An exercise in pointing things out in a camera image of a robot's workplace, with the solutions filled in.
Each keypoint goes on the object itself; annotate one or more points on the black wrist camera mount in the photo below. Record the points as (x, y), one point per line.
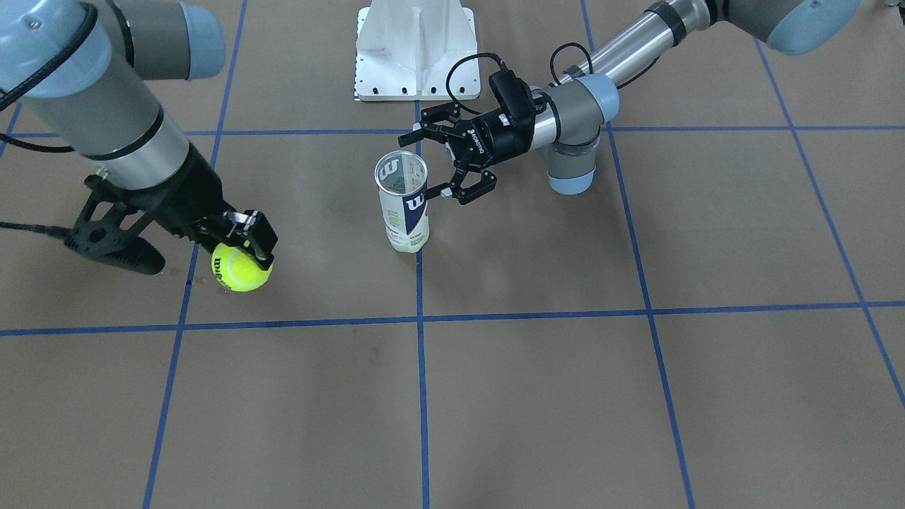
(108, 230)

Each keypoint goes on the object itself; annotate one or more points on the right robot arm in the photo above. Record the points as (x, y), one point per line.
(82, 68)

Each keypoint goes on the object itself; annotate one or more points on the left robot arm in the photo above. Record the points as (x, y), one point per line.
(563, 120)

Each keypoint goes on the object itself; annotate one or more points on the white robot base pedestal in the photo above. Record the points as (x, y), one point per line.
(405, 50)

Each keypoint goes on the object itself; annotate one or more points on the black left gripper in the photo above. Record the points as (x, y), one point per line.
(497, 138)

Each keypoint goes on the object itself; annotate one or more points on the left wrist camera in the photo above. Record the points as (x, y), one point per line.
(515, 99)

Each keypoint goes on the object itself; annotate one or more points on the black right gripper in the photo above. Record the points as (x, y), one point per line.
(189, 192)

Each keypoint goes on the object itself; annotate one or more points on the white tennis ball can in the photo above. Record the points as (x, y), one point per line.
(401, 177)

